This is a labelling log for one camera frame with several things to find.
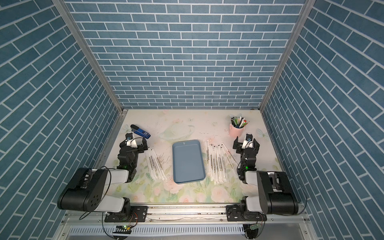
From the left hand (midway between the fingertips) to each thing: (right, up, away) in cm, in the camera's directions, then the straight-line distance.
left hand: (139, 137), depth 89 cm
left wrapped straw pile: (+10, -18, 0) cm, 20 cm away
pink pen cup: (+61, +2, +13) cm, 62 cm away
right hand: (+65, -1, -1) cm, 65 cm away
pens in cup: (+63, +9, +11) cm, 65 cm away
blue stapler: (-5, +2, +13) cm, 14 cm away
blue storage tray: (+29, -17, +3) cm, 34 cm away
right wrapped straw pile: (+47, -13, +5) cm, 49 cm away
